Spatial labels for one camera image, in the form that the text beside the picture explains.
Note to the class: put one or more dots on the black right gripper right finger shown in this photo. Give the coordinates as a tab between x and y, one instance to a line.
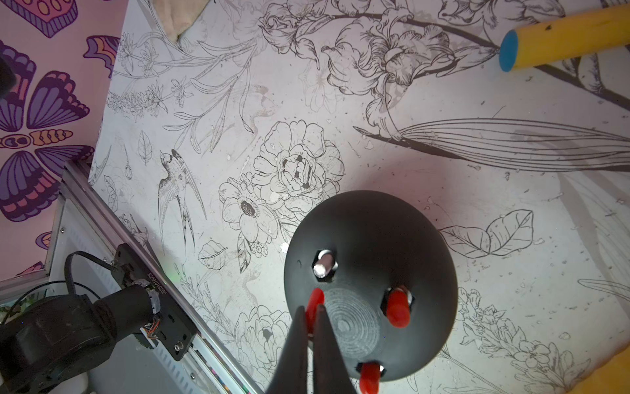
329	370

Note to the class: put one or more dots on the black round screw base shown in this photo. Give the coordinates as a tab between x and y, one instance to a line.
380	242

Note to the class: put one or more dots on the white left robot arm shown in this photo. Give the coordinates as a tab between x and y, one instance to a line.
63	336

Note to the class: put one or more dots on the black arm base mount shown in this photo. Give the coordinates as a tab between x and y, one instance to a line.
168	322

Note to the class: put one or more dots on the red screw sleeve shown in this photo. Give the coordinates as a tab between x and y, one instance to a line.
370	375
316	299
398	308

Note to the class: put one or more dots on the aluminium cage frame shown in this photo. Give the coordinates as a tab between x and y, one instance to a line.
80	261

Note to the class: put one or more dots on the blue yellow garden fork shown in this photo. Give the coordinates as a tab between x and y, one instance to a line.
572	36

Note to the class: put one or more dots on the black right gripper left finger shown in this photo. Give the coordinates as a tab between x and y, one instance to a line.
291	373

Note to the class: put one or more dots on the cream fabric glove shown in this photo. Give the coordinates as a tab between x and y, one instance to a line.
176	16

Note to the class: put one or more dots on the yellow plastic tray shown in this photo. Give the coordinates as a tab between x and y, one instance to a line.
610	378

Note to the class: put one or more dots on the silver protruding screw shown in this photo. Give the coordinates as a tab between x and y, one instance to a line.
325	264

